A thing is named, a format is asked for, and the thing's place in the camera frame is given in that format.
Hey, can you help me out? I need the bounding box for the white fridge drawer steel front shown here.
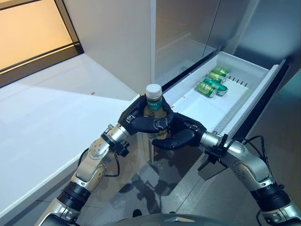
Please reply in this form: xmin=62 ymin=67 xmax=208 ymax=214
xmin=161 ymin=51 xmax=290 ymax=182

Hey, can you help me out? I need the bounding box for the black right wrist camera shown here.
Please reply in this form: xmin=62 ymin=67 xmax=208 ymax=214
xmin=204 ymin=133 xmax=228 ymax=164

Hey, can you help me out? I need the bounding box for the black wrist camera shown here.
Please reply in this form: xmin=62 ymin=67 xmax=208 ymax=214
xmin=204 ymin=133 xmax=228 ymax=164
xmin=114 ymin=140 xmax=130 ymax=156

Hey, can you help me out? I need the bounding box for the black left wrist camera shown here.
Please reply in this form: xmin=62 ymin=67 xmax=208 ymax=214
xmin=114 ymin=140 xmax=130 ymax=156

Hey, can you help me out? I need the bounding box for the white counter cabinet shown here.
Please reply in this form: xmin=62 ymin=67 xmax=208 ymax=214
xmin=0 ymin=53 xmax=154 ymax=221

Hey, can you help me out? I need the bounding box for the stainless steel fridge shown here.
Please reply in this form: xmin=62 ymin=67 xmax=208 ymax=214
xmin=154 ymin=0 xmax=261 ymax=85

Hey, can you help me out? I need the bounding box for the light green drink can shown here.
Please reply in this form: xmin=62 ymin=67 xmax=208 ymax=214
xmin=211 ymin=66 xmax=230 ymax=78
xmin=195 ymin=81 xmax=217 ymax=98
xmin=206 ymin=72 xmax=227 ymax=83

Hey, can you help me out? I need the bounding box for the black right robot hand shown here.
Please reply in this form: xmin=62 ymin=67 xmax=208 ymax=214
xmin=151 ymin=97 xmax=207 ymax=151

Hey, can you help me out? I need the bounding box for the window with dark frame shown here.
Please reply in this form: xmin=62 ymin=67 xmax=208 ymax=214
xmin=0 ymin=0 xmax=86 ymax=82

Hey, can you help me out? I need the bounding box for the white tall cabinet panel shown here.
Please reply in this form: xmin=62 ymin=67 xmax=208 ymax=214
xmin=63 ymin=0 xmax=156 ymax=95

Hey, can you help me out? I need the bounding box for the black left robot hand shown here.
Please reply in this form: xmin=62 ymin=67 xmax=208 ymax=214
xmin=117 ymin=93 xmax=169 ymax=137

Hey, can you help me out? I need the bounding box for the grey robot torso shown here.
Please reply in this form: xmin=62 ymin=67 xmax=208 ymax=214
xmin=115 ymin=212 xmax=212 ymax=226

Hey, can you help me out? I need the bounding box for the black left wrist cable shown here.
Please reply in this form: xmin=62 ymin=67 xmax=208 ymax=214
xmin=103 ymin=152 xmax=121 ymax=178

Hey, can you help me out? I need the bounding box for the teal drink can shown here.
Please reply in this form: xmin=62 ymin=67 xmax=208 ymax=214
xmin=203 ymin=77 xmax=229 ymax=97

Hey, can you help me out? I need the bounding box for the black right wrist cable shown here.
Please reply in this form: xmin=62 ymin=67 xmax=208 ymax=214
xmin=242 ymin=135 xmax=283 ymax=189

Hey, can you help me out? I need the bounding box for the tea bottle with white cap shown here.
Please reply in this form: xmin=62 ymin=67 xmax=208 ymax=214
xmin=142 ymin=84 xmax=169 ymax=140

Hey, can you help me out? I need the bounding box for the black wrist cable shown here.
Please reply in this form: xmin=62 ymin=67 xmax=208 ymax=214
xmin=242 ymin=135 xmax=283 ymax=189
xmin=103 ymin=152 xmax=121 ymax=178

